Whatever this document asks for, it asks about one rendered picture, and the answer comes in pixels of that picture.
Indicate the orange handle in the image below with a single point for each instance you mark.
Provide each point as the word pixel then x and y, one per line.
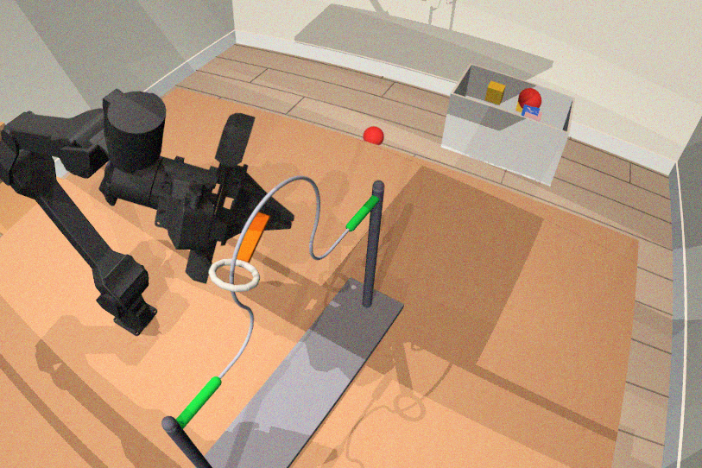
pixel 247 249

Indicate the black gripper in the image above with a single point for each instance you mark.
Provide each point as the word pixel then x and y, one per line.
pixel 234 182

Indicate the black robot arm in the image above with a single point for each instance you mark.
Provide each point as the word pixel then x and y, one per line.
pixel 127 134

